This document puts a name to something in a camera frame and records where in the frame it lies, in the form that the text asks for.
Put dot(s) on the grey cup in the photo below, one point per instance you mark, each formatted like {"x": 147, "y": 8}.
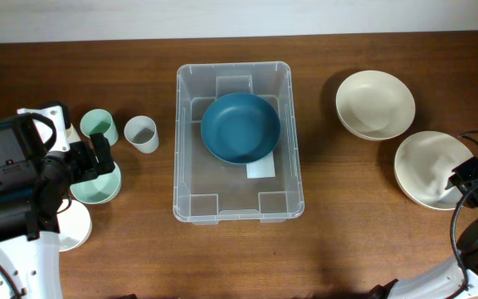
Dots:
{"x": 141, "y": 131}

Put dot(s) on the white label in bin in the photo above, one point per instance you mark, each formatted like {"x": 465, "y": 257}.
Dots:
{"x": 262, "y": 168}

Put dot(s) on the beige bowl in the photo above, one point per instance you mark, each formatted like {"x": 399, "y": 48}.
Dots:
{"x": 423, "y": 164}
{"x": 375, "y": 105}

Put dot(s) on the mint green bowl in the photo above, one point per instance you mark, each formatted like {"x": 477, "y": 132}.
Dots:
{"x": 100, "y": 190}

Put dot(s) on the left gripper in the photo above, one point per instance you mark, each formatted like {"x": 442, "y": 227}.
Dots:
{"x": 84, "y": 152}

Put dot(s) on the mint green cup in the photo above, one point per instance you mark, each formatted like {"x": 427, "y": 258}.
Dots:
{"x": 99, "y": 121}

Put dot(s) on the white bowl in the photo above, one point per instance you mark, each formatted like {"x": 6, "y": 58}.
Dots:
{"x": 75, "y": 224}

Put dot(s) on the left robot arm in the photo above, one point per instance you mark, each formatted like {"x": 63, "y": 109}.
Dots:
{"x": 38, "y": 165}

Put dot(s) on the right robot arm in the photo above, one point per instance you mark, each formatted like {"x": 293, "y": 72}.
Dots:
{"x": 457, "y": 277}

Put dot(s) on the clear plastic storage bin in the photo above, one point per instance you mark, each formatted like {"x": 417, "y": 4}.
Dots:
{"x": 208, "y": 190}

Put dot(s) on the beige cup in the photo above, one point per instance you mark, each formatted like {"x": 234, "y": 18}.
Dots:
{"x": 72, "y": 135}

